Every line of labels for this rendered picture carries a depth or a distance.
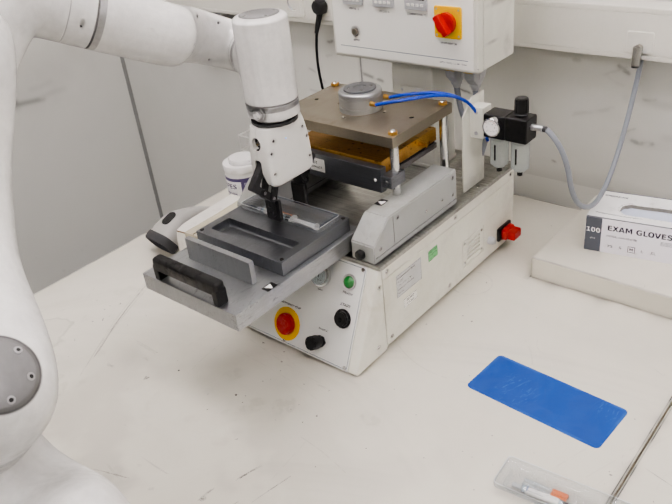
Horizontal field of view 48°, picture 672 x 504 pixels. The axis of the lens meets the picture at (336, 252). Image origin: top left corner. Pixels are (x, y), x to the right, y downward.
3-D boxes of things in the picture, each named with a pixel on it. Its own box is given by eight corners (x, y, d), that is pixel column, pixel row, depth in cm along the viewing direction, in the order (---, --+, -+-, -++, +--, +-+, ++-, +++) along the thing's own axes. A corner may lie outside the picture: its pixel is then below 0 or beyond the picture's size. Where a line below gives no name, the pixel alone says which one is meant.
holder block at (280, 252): (266, 203, 138) (264, 191, 137) (350, 230, 126) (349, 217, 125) (198, 243, 128) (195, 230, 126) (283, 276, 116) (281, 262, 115)
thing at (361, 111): (359, 114, 158) (354, 53, 151) (489, 140, 140) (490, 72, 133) (280, 157, 143) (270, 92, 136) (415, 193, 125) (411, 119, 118)
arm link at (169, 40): (66, 32, 110) (251, 77, 127) (90, 55, 98) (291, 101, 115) (78, -31, 108) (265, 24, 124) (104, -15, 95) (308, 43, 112)
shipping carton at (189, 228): (239, 226, 178) (233, 192, 174) (279, 240, 171) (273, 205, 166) (179, 262, 167) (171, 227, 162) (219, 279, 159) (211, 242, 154)
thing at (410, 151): (351, 128, 152) (347, 83, 147) (444, 148, 139) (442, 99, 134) (294, 160, 141) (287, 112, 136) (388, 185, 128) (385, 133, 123)
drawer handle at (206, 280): (165, 273, 121) (159, 251, 118) (229, 301, 112) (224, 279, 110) (155, 279, 119) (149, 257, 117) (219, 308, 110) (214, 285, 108)
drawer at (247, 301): (271, 216, 142) (265, 179, 138) (363, 246, 129) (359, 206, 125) (147, 292, 123) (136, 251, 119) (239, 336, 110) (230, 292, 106)
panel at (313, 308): (228, 317, 146) (243, 223, 142) (348, 372, 128) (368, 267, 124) (220, 318, 144) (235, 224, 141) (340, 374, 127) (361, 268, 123)
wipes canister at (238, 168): (249, 201, 189) (240, 145, 182) (274, 208, 184) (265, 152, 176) (224, 215, 184) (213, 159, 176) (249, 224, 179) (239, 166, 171)
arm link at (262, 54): (235, 96, 120) (257, 111, 113) (220, 12, 113) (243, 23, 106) (282, 83, 123) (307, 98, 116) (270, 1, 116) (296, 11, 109)
